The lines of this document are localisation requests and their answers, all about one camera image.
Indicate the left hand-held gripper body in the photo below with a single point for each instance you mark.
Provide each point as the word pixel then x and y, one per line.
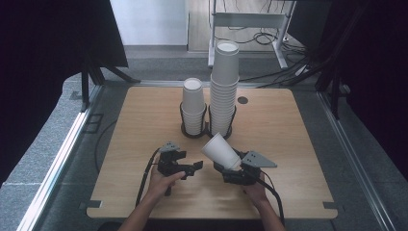
pixel 166 165

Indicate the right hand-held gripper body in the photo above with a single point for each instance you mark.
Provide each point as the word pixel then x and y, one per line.
pixel 248 174

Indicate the single white paper cup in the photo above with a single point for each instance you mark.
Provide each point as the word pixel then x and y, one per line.
pixel 221 152

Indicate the short stack of paper cups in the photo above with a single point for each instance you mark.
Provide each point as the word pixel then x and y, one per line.
pixel 193 101

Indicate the tall stack of paper cups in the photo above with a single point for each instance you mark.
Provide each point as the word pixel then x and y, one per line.
pixel 224 83

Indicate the person's right hand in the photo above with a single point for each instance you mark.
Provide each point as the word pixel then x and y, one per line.
pixel 260 194

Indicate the person's left hand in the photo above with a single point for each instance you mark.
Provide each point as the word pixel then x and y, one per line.
pixel 158 187

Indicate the black round table grommet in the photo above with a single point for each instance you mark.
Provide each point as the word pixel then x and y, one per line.
pixel 242 100

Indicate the black tripod stand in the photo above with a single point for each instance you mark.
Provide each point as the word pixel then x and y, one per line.
pixel 85 89

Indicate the dark curtain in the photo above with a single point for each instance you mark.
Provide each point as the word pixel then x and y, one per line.
pixel 38 64
pixel 378 64

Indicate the aluminium frame rail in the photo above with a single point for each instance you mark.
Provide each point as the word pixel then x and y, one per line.
pixel 160 82
pixel 57 163
pixel 352 160

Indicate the black floor bracket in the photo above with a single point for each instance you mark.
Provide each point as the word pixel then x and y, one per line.
pixel 93 123

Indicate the white metal desk frame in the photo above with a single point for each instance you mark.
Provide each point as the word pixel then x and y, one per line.
pixel 247 20

